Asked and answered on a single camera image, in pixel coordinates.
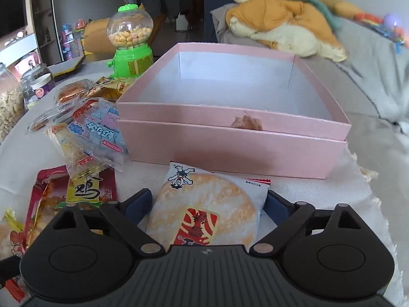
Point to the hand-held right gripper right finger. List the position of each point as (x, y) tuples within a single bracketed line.
[(275, 207)]

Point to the small clear snack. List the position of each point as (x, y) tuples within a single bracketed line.
[(246, 122)]

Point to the grey bed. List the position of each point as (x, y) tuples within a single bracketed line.
[(367, 60)]

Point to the colourful toys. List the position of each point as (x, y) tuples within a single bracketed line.
[(388, 27)]

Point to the pink cardboard box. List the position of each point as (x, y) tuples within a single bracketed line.
[(230, 153)]

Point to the yellow beanbag chair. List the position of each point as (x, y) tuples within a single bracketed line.
[(96, 35)]

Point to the yellow edged book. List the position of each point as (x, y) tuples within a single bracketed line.
[(68, 67)]

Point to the purple label cup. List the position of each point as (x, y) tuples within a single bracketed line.
[(42, 87)]

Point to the yellow cracker packet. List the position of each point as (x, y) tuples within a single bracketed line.
[(68, 153)]

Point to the colourful bottles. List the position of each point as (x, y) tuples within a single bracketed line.
[(70, 40)]

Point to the black television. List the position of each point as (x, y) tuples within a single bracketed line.
[(11, 3)]

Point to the white tablecloth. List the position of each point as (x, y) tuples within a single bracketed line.
[(322, 195)]

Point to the glass jar of nuts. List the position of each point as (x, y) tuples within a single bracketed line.
[(9, 108)]

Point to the green gumball machine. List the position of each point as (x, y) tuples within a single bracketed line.
[(131, 59)]

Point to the wall shelf unit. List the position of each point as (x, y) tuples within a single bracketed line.
[(43, 16)]

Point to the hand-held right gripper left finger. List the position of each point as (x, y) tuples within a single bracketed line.
[(140, 205)]

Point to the orange and cream duvet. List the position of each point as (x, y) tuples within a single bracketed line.
[(274, 16)]

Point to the yellow striped snack packet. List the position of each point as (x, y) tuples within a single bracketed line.
[(110, 88)]

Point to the blue and pink snack packet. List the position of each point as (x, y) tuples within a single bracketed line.
[(102, 131)]

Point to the cartoon print cracker packet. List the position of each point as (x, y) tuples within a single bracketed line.
[(11, 236)]

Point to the glass jar with lid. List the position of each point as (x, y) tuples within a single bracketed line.
[(30, 76)]

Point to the clear small cake packet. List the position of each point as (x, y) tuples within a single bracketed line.
[(43, 121)]

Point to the yellow and red snack packet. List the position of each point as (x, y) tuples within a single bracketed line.
[(86, 190)]

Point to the small brown cake packet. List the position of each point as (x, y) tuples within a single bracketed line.
[(72, 92)]

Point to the round rice cracker packet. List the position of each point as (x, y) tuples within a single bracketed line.
[(207, 201)]

